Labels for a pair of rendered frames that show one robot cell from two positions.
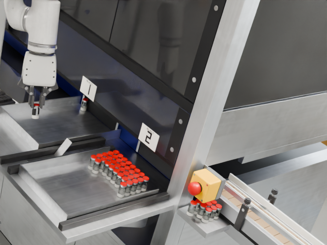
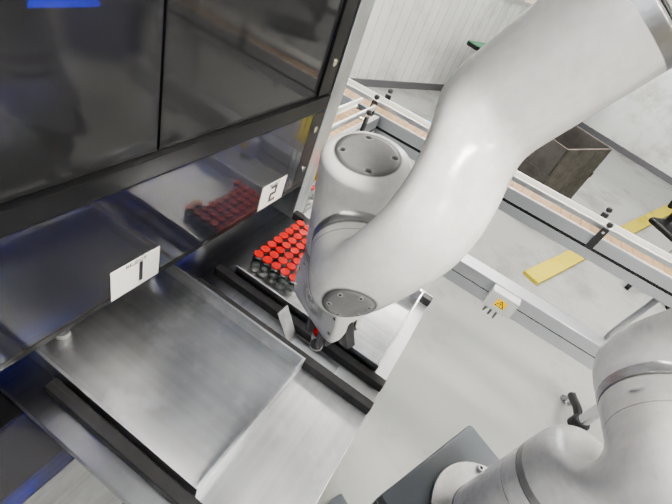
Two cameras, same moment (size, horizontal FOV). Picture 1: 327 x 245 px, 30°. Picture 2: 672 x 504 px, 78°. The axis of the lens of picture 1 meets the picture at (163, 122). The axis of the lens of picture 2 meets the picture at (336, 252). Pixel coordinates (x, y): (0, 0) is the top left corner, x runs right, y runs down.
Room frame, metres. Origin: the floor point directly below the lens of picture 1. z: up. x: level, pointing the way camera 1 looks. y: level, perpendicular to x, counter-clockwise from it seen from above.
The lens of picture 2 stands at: (1.89, 0.75, 1.52)
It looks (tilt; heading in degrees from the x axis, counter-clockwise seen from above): 39 degrees down; 243
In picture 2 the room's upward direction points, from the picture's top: 24 degrees clockwise
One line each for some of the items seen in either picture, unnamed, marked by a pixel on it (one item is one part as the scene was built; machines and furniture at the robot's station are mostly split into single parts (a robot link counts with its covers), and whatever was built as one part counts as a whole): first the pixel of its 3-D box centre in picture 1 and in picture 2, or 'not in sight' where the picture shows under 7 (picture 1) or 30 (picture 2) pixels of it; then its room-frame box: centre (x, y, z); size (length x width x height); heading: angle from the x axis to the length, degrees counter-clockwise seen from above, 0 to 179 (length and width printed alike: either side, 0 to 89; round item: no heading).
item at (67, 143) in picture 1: (49, 151); (308, 340); (1.65, 0.32, 0.91); 0.14 x 0.03 x 0.06; 138
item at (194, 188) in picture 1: (195, 188); not in sight; (1.54, -0.14, 1.00); 0.04 x 0.04 x 0.04; 49
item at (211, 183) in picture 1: (206, 184); not in sight; (1.57, -0.17, 1.00); 0.08 x 0.07 x 0.07; 139
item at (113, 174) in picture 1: (112, 174); (303, 260); (1.63, 0.11, 0.91); 0.18 x 0.02 x 0.05; 49
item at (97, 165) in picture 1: (96, 166); not in sight; (1.65, 0.16, 0.91); 0.02 x 0.02 x 0.05
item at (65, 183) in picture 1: (89, 182); (334, 285); (1.56, 0.17, 0.90); 0.34 x 0.26 x 0.04; 139
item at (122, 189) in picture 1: (122, 189); not in sight; (1.56, 0.06, 0.91); 0.02 x 0.02 x 0.05
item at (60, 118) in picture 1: (60, 122); (175, 354); (1.88, 0.35, 0.90); 0.34 x 0.26 x 0.04; 139
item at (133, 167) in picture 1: (129, 170); (278, 244); (1.68, 0.06, 0.91); 0.18 x 0.02 x 0.05; 48
